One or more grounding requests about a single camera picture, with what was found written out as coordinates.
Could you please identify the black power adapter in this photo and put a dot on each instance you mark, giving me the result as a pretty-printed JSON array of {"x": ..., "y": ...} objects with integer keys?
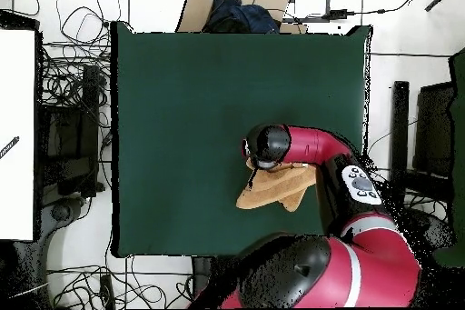
[{"x": 336, "y": 14}]

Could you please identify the dark green table cloth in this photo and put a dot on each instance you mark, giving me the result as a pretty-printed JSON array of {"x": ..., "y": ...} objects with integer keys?
[{"x": 181, "y": 88}]

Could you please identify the orange terry towel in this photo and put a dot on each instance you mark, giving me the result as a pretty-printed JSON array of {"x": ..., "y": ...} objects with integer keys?
[{"x": 272, "y": 188}]

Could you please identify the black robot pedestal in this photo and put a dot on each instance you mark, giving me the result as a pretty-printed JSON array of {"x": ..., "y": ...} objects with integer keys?
[{"x": 201, "y": 273}]

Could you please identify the brown cardboard box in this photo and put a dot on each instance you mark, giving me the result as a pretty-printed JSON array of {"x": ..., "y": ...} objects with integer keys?
[{"x": 196, "y": 12}]

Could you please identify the dark blue garment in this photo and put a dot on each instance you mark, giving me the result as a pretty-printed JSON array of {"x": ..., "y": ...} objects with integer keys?
[{"x": 247, "y": 17}]

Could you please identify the black power strip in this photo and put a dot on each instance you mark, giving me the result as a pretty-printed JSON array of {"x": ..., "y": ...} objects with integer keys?
[{"x": 107, "y": 292}]

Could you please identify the black striped stick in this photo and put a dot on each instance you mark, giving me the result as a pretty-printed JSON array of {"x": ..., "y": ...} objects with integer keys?
[{"x": 9, "y": 147}]

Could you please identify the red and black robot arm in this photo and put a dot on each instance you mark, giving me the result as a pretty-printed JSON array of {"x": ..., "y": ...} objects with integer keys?
[{"x": 316, "y": 144}]

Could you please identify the black frame stand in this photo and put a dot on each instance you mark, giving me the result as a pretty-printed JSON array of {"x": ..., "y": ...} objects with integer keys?
[{"x": 89, "y": 124}]

